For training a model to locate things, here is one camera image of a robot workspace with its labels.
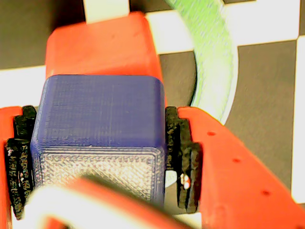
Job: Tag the red cube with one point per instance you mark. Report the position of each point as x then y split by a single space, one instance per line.
100 45

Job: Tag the black white marker mat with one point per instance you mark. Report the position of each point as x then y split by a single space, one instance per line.
262 83

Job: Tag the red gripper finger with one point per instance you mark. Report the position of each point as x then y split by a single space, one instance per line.
233 181
9 124

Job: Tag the blue cube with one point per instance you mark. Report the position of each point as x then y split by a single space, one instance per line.
100 114

